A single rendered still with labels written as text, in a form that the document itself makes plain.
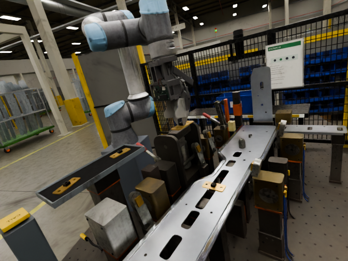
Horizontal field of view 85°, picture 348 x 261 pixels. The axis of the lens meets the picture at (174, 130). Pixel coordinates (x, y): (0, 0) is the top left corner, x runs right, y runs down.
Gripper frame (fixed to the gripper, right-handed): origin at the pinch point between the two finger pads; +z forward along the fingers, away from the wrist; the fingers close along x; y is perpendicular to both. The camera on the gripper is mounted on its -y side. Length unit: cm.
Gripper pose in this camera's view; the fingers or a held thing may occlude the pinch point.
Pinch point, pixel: (182, 120)
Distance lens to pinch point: 62.9
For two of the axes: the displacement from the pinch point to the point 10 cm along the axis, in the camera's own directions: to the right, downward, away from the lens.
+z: 2.1, 9.3, 3.1
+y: -6.1, 3.7, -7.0
